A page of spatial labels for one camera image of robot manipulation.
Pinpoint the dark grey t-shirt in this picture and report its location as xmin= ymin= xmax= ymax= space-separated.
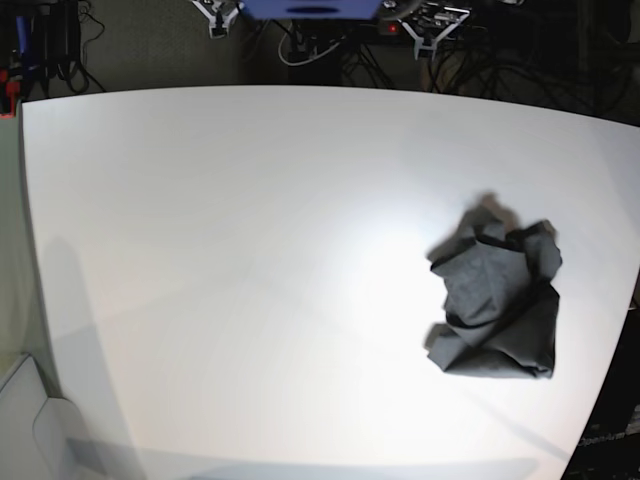
xmin=425 ymin=194 xmax=563 ymax=380

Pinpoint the black power strip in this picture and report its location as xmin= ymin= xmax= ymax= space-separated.
xmin=376 ymin=21 xmax=462 ymax=39

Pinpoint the blue box overhead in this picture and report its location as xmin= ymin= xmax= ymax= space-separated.
xmin=244 ymin=0 xmax=382 ymax=20

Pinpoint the grey tray corner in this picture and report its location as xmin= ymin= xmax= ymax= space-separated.
xmin=1 ymin=355 xmax=85 ymax=479

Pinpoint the red clamp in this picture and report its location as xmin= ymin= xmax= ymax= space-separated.
xmin=0 ymin=67 xmax=21 ymax=118

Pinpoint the white cable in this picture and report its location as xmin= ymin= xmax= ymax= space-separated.
xmin=277 ymin=29 xmax=346 ymax=67

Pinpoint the blue tool handle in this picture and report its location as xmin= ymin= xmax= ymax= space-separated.
xmin=15 ymin=16 xmax=30 ymax=67

